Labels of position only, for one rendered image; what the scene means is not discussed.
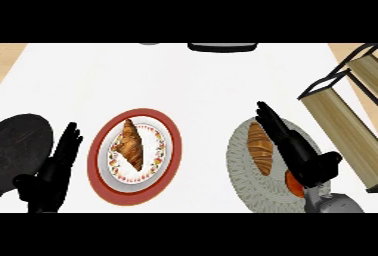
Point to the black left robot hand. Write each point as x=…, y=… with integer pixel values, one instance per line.
x=52, y=173

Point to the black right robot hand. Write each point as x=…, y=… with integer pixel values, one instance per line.
x=295, y=150

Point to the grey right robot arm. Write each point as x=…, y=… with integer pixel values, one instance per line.
x=331, y=202

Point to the grey woven round placemat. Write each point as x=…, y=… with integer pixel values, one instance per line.
x=245, y=180

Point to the red round placemat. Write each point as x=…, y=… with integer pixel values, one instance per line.
x=134, y=156

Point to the brown croissant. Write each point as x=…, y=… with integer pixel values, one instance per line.
x=131, y=145
x=260, y=150

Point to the dark round board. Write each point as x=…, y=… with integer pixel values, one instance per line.
x=19, y=150

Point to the white floral plate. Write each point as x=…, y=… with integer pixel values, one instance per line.
x=136, y=154

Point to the small grey object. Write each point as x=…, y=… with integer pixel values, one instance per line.
x=148, y=43

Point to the wooden tiered shelf black frame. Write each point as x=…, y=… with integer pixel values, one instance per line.
x=344, y=126

